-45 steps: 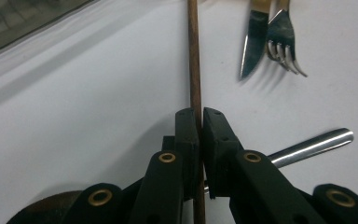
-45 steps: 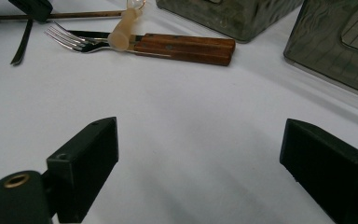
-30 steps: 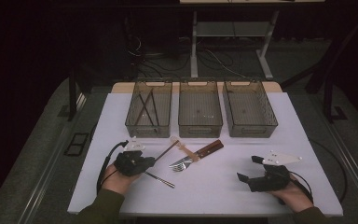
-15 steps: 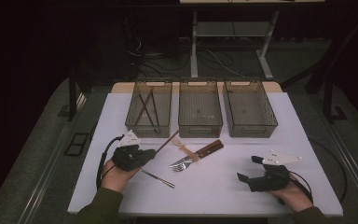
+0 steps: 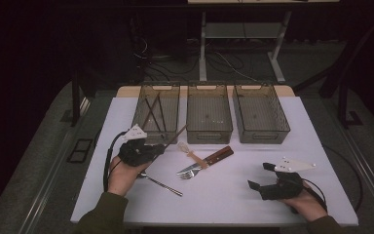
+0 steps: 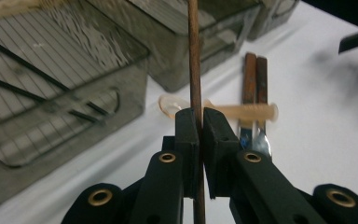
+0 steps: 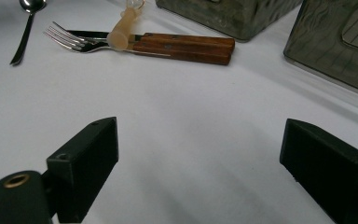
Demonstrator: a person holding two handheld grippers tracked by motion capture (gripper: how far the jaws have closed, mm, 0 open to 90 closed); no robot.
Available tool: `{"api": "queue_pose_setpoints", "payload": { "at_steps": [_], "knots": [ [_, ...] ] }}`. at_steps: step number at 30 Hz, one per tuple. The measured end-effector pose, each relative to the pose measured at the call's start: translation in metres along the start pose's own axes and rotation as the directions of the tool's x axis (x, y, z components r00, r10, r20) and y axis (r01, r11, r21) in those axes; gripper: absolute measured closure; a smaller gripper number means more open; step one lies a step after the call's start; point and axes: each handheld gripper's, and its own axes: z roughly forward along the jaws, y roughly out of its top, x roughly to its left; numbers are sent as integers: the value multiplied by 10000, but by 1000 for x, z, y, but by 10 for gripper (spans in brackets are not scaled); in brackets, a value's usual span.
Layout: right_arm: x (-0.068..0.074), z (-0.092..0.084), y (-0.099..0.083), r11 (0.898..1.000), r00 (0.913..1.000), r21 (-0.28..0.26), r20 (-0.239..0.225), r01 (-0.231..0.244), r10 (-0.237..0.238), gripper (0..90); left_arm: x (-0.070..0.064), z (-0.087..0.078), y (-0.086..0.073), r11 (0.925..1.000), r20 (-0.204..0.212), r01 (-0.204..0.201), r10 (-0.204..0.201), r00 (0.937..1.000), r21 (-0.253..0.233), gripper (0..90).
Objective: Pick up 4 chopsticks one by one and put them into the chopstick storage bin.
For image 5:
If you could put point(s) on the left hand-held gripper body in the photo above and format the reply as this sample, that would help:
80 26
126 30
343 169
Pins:
134 152

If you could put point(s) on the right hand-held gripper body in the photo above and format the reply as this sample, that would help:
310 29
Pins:
285 187

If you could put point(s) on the brown chopstick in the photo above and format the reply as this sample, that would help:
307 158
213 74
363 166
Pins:
151 110
177 136

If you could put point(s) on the black chopstick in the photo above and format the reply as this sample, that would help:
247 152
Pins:
162 117
152 113

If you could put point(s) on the metal spoon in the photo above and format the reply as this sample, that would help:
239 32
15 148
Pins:
162 186

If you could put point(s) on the wooden spoon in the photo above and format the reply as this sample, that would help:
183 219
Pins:
196 158

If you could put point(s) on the smoky translucent plastic bin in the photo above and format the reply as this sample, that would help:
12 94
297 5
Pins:
209 113
259 113
172 107

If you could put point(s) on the person's left hand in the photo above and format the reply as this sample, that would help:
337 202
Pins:
121 178

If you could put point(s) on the person's right hand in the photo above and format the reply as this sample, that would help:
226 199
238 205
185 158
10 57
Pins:
308 206

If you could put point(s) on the white tablecloth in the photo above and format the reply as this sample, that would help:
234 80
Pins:
240 201

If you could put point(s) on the black metal stand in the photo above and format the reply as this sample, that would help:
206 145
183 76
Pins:
75 97
343 97

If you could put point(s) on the black floor frame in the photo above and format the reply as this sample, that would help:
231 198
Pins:
80 150

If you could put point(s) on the metal floor rail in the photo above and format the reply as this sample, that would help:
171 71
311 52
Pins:
50 175
370 182

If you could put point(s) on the grey metal desk frame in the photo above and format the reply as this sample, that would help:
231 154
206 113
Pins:
203 48

